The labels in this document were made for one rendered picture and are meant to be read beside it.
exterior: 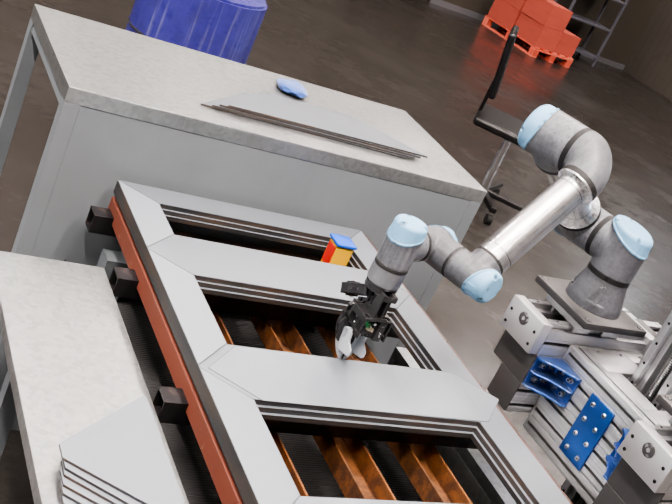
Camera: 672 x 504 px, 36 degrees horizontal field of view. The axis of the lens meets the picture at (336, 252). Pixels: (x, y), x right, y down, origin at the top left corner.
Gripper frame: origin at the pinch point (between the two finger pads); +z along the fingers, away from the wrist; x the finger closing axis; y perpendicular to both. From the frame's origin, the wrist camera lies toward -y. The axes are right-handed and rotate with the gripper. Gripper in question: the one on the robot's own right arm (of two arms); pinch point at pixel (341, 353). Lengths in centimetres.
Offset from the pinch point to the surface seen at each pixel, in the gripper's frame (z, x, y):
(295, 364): 0.8, -13.5, 5.6
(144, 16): 19, 28, -292
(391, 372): 0.8, 11.9, 4.0
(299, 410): 2.0, -17.5, 19.7
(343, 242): -3, 21, -50
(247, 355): 0.8, -24.4, 4.5
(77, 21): -19, -44, -126
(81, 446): 7, -62, 29
